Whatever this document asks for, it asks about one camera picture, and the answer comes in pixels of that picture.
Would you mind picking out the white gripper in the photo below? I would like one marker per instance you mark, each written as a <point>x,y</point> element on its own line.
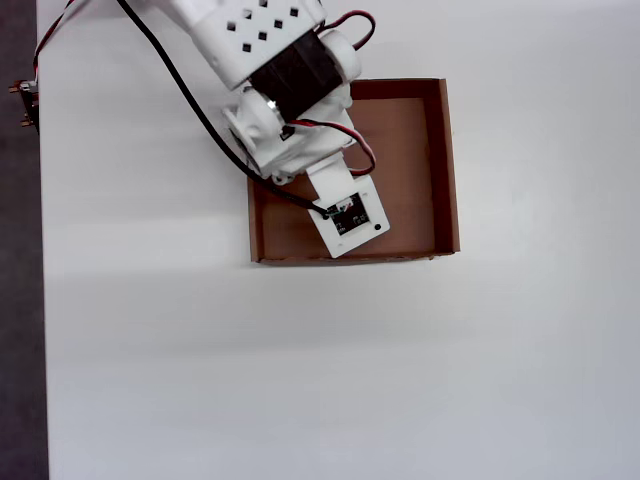
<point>243,141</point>

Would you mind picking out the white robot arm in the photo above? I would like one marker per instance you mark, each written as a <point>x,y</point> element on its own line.
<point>240,25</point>

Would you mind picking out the brown cardboard box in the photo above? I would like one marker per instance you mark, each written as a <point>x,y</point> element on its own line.
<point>405,175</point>

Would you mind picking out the metal clamp screw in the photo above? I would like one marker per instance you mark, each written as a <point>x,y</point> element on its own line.
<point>27,100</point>

